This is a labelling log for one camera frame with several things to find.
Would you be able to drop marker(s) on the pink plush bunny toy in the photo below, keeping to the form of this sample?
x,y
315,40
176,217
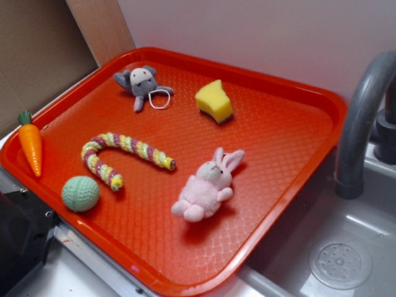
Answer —
x,y
205,191

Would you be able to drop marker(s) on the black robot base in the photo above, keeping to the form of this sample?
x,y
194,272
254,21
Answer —
x,y
27,226

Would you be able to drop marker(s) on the green round ball sponge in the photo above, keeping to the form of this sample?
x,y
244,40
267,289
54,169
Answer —
x,y
80,193

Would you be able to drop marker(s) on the braided rope toy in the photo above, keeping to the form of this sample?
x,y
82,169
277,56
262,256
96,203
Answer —
x,y
109,175

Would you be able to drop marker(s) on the grey plush mouse toy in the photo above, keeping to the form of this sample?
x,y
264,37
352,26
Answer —
x,y
142,84

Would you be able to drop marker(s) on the yellow sponge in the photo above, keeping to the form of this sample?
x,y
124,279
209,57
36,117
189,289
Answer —
x,y
212,100

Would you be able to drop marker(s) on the grey toy sink basin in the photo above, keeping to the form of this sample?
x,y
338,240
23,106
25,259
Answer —
x,y
324,245

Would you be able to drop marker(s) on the brown cardboard panel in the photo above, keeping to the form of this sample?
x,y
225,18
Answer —
x,y
48,46

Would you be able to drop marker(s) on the red plastic tray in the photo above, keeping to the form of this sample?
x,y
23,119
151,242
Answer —
x,y
286,129

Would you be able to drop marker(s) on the orange toy carrot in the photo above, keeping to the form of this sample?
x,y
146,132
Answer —
x,y
31,142

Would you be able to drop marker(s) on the grey toy faucet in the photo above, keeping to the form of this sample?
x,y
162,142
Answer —
x,y
371,110

